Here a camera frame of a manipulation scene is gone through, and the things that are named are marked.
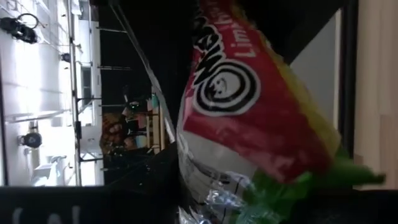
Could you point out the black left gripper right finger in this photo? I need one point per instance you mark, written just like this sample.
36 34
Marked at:
357 208

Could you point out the orange-brown leafy plant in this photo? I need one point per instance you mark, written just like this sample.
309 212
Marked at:
112 130

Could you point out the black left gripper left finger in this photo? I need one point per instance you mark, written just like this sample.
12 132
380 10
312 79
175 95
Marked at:
93 205

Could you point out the small black ceiling light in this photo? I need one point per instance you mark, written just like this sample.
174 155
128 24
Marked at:
65 57

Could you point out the black ceiling light cluster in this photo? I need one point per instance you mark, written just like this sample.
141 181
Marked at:
18 29

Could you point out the round black ceiling fixture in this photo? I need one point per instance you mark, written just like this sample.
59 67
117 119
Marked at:
31 140

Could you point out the green-edged Maruchan noodle packet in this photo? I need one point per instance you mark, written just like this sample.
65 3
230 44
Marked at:
248 124

